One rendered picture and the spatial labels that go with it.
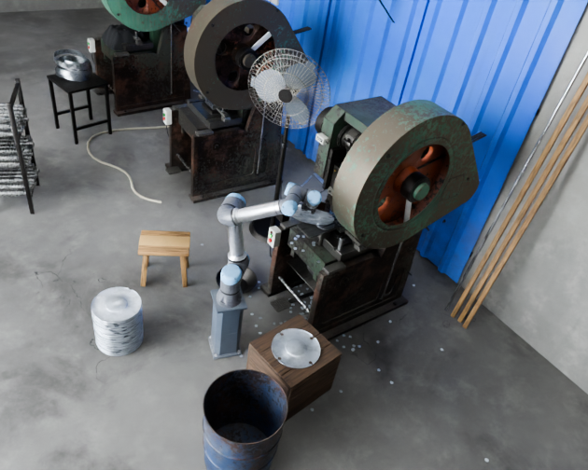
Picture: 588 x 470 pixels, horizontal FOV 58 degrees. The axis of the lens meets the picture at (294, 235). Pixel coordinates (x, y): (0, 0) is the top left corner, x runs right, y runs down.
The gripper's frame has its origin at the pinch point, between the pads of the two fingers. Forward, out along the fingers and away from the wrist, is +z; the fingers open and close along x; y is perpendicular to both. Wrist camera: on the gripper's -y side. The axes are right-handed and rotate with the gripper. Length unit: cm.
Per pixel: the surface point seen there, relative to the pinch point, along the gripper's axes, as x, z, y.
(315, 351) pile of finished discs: 82, 11, -14
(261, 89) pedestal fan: -84, 48, 43
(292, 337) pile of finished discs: 76, 17, 0
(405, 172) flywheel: -20, -36, -43
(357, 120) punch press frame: -49, -20, -16
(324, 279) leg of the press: 38.9, 19.4, -14.6
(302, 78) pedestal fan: -91, 34, 16
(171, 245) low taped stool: 30, 66, 89
